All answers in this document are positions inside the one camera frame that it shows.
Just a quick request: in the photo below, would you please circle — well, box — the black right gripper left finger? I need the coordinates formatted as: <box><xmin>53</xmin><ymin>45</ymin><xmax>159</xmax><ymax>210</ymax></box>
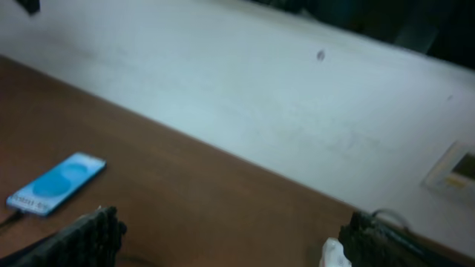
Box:
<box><xmin>1</xmin><ymin>207</ymin><xmax>127</xmax><ymax>267</ymax></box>

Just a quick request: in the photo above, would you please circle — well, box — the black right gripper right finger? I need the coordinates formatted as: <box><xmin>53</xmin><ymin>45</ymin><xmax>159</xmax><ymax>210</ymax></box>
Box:
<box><xmin>338</xmin><ymin>210</ymin><xmax>468</xmax><ymax>267</ymax></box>

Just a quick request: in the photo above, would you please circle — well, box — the white power strip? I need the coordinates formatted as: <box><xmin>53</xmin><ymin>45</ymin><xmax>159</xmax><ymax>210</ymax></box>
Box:
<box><xmin>319</xmin><ymin>238</ymin><xmax>352</xmax><ymax>267</ymax></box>

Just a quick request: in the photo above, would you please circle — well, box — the blue Galaxy smartphone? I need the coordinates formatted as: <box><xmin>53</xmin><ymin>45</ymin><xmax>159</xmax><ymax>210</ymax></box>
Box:
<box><xmin>6</xmin><ymin>152</ymin><xmax>106</xmax><ymax>217</ymax></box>

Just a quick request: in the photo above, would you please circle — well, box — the white wall control panel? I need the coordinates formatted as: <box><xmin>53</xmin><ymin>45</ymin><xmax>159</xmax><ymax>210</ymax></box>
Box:
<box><xmin>422</xmin><ymin>142</ymin><xmax>474</xmax><ymax>205</ymax></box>

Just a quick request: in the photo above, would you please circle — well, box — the black USB charging cable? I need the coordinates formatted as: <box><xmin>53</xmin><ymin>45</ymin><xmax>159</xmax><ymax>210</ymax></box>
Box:
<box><xmin>0</xmin><ymin>210</ymin><xmax>25</xmax><ymax>229</ymax></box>

